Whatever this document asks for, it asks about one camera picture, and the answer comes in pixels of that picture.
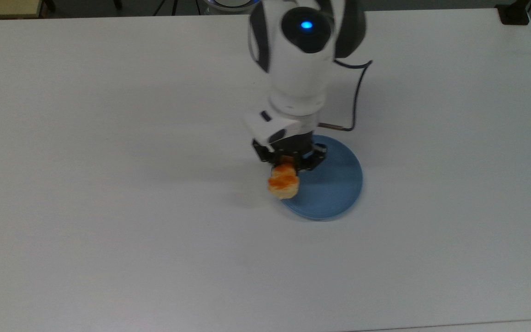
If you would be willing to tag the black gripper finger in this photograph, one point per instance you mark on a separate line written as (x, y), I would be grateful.
(265, 152)
(310, 159)

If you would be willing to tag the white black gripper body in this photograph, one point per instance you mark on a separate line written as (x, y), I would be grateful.
(277, 127)

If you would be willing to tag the orange glazed bread roll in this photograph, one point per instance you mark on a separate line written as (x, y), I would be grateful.
(284, 182)

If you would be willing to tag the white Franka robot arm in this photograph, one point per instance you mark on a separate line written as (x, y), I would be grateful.
(297, 69)

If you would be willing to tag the blue round plate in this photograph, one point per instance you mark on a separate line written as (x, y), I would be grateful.
(330, 189)

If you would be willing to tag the black tripod legs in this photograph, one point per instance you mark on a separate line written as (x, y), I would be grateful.
(173, 5)

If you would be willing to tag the black table clamp base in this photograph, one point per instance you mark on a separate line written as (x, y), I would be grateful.
(513, 13)

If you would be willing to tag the wooden desk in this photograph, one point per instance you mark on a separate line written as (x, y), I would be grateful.
(7, 8)

